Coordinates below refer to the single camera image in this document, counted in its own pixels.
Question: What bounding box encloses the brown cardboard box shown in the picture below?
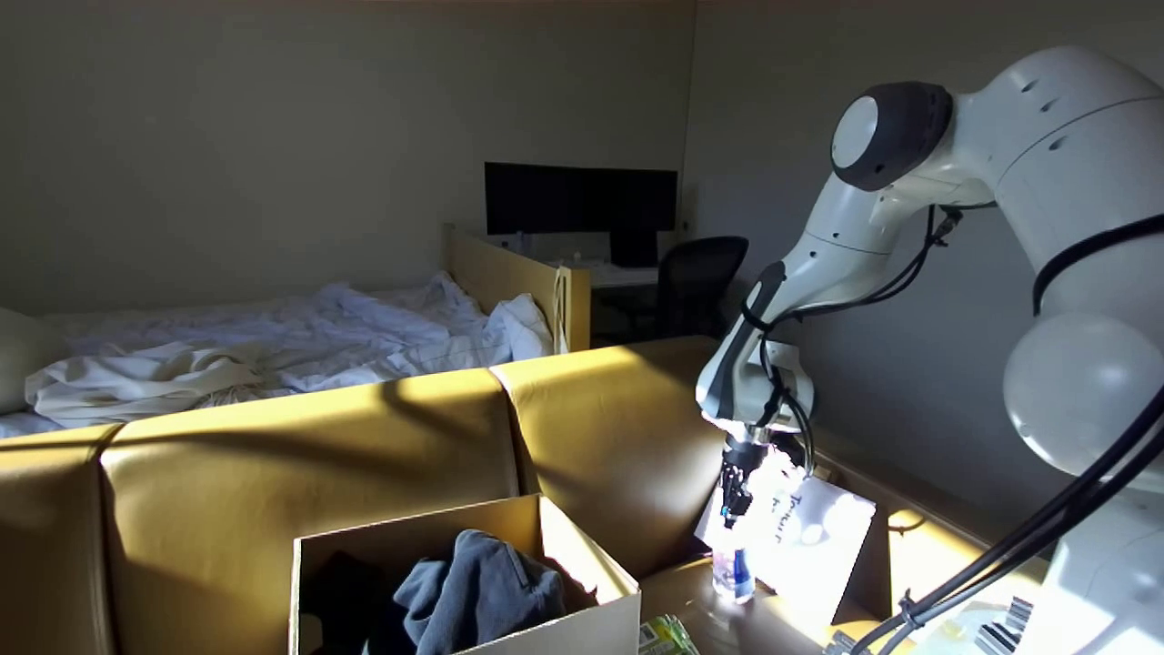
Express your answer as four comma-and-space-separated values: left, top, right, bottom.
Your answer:
286, 494, 640, 655

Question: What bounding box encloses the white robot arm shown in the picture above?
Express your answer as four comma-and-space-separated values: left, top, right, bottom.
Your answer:
694, 48, 1164, 655

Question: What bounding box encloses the open cardboard box flap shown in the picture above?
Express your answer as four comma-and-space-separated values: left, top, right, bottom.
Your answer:
694, 472, 876, 637

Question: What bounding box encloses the black office chair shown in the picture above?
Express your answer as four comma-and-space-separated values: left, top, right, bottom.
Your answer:
657, 238, 751, 335

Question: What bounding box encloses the black computer monitor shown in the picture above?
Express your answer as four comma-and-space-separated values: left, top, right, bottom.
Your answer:
484, 164, 682, 268

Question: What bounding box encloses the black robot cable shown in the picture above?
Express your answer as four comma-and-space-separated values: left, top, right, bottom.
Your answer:
737, 205, 1164, 655

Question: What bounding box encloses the dark blue cloth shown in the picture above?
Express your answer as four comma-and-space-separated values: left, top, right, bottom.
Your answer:
393, 528, 563, 655

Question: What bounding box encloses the bed with white sheets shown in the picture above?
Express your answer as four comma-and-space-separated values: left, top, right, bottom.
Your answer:
0, 273, 554, 437

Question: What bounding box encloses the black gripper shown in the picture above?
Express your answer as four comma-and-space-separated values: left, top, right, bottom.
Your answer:
722, 437, 770, 525

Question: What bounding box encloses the clear plastic bottle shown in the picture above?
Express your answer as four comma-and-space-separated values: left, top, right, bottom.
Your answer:
709, 521, 756, 609

